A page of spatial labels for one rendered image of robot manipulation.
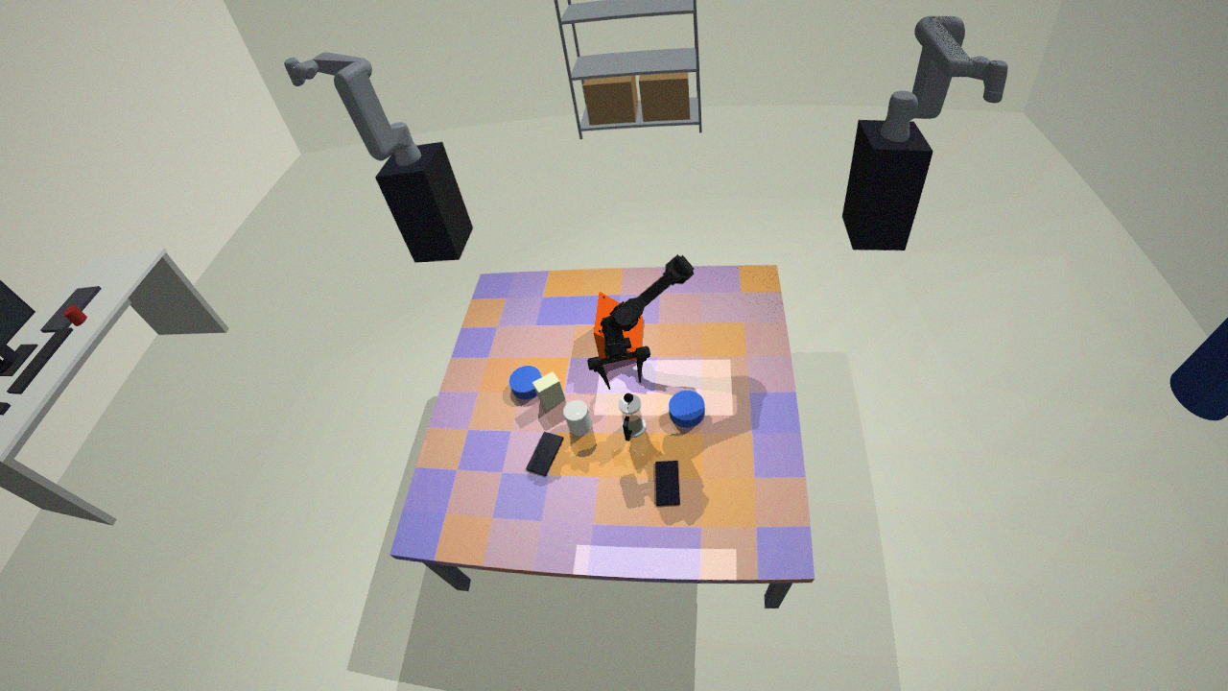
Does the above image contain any blue short cylinder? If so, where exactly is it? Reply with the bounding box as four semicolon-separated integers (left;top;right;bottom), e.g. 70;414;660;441
508;366;542;399
669;392;705;428

